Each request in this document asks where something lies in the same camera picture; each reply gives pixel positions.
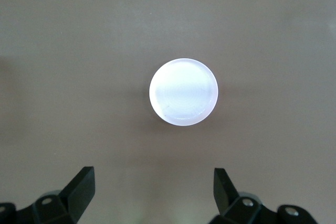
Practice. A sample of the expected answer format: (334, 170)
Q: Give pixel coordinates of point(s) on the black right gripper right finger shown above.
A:
(223, 192)

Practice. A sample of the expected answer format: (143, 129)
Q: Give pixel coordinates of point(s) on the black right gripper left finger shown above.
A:
(78, 190)

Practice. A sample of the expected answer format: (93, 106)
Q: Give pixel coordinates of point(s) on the round pink plate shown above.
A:
(183, 93)

